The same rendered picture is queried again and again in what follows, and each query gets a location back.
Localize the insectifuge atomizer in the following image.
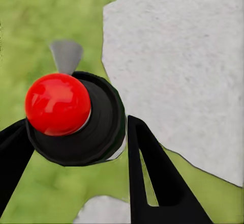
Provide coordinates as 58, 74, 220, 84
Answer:
24, 39, 128, 167

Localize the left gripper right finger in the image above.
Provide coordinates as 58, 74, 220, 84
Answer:
127, 115, 214, 224

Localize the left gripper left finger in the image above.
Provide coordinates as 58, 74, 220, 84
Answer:
0, 119, 35, 218

